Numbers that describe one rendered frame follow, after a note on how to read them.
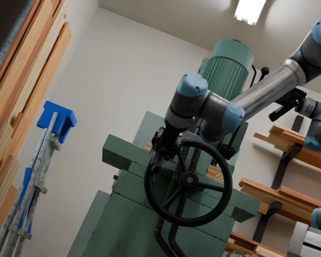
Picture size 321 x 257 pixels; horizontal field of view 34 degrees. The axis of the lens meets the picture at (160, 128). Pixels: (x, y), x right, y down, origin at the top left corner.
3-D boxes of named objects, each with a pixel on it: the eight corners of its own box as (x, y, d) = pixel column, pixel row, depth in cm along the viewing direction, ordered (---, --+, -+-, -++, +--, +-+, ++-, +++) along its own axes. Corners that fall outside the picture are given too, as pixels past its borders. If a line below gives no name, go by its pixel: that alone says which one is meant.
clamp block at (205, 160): (166, 159, 177) (176, 136, 180) (161, 168, 190) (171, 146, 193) (206, 177, 177) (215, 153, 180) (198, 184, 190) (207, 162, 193)
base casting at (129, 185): (110, 191, 181) (121, 168, 184) (107, 213, 236) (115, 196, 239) (228, 243, 181) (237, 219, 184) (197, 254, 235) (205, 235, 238)
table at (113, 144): (101, 139, 177) (109, 124, 179) (101, 161, 206) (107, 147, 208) (265, 212, 176) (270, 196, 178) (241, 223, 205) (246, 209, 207)
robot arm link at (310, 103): (305, 114, 214) (308, 119, 206) (295, 110, 214) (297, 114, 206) (314, 98, 212) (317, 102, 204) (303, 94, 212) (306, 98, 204)
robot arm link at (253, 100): (309, 45, 169) (189, 125, 158) (321, 27, 159) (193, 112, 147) (332, 72, 167) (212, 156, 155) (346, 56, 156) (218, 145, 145)
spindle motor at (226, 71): (193, 97, 204) (221, 32, 214) (186, 111, 221) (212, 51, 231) (234, 114, 204) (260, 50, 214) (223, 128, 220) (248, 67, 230)
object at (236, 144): (220, 145, 227) (232, 115, 232) (216, 150, 235) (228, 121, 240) (238, 152, 227) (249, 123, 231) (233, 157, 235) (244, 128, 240)
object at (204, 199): (127, 171, 184) (132, 160, 186) (124, 182, 204) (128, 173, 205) (231, 216, 184) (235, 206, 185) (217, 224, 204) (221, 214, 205)
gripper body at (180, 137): (148, 154, 152) (160, 125, 144) (156, 135, 158) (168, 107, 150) (171, 164, 152) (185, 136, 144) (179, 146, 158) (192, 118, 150)
